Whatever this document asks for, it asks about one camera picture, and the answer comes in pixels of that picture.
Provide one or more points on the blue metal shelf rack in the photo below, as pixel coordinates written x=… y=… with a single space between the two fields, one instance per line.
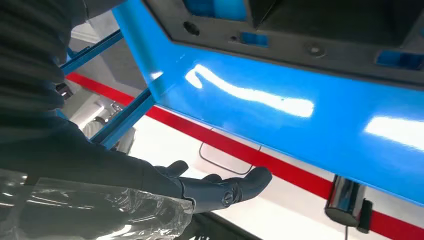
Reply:
x=265 y=132

